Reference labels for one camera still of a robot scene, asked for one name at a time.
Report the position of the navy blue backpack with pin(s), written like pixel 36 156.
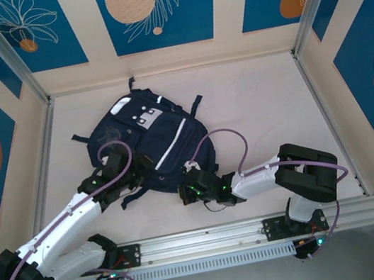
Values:
pixel 167 130

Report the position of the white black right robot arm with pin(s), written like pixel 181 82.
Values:
pixel 255 180

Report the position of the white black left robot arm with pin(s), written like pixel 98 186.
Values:
pixel 60 222

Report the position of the small black controller board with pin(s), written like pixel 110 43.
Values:
pixel 111 276
pixel 307 249

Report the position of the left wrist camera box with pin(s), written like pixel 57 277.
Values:
pixel 104 159

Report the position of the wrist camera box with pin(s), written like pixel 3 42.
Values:
pixel 191 165
pixel 104 159

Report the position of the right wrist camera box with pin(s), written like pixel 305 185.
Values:
pixel 191 165

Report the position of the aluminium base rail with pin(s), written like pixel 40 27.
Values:
pixel 203 239

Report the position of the aluminium side rail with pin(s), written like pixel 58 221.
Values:
pixel 39 172
pixel 311 90

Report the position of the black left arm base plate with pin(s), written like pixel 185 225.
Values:
pixel 134 254

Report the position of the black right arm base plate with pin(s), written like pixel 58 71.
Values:
pixel 274 229

